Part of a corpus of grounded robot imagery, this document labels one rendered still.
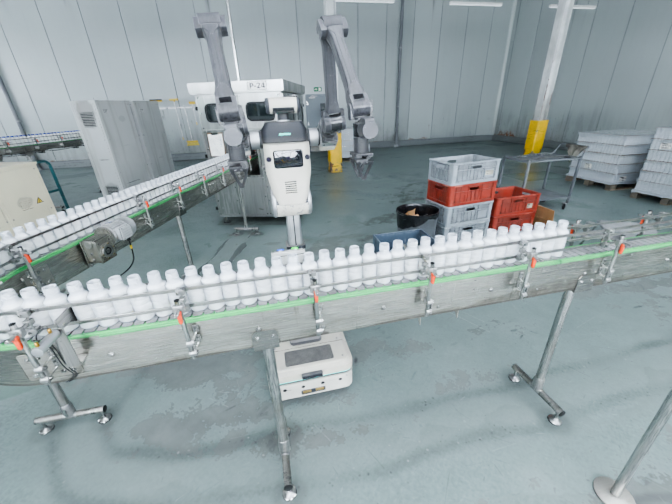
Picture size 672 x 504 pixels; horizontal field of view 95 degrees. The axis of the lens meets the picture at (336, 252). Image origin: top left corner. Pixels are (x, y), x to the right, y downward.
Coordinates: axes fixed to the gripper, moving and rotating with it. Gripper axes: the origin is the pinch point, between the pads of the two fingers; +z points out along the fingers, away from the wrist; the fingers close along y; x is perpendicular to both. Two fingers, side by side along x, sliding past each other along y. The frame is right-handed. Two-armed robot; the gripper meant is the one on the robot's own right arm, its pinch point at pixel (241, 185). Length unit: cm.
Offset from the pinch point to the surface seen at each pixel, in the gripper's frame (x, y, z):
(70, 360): -59, 24, 46
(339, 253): 32.1, 16.3, 24.6
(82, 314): -55, 17, 35
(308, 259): 20.4, 16.3, 25.4
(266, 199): 6, -359, 95
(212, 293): -14.4, 17.3, 33.4
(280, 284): 9.3, 17.3, 33.6
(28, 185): -263, -316, 43
